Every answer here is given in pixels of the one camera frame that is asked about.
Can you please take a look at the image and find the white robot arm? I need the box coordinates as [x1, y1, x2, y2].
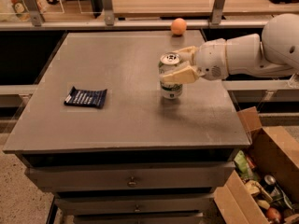
[160, 14, 299, 84]

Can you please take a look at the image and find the orange ball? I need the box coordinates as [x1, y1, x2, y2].
[171, 18, 187, 35]

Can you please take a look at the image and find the wooden desk top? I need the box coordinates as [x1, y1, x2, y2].
[112, 0, 299, 17]

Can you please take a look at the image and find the drawer with knob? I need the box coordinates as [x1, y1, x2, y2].
[55, 193, 214, 216]
[25, 161, 235, 192]

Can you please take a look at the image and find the open cardboard box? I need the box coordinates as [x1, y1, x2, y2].
[215, 107, 299, 224]

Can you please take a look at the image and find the colourful bag behind glass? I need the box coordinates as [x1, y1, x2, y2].
[0, 0, 48, 22]

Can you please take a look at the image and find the grey drawer cabinet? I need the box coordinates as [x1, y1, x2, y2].
[4, 31, 249, 224]

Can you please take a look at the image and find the red apple in box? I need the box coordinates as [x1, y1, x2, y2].
[265, 207, 282, 224]

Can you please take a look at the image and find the grey metal rail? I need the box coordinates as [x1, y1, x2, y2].
[0, 19, 268, 31]

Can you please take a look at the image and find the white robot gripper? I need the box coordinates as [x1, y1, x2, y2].
[160, 38, 228, 84]

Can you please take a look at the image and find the green snack bag in box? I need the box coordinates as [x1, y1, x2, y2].
[234, 150, 253, 180]

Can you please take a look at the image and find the top drawer with knob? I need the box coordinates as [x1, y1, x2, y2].
[25, 161, 235, 192]

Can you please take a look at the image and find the dark blue snack packet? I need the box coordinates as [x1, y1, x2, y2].
[64, 87, 107, 109]

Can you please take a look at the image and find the green white 7up can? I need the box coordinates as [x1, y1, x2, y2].
[158, 52, 183, 99]

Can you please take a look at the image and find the silver can in box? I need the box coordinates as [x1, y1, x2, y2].
[263, 175, 276, 186]

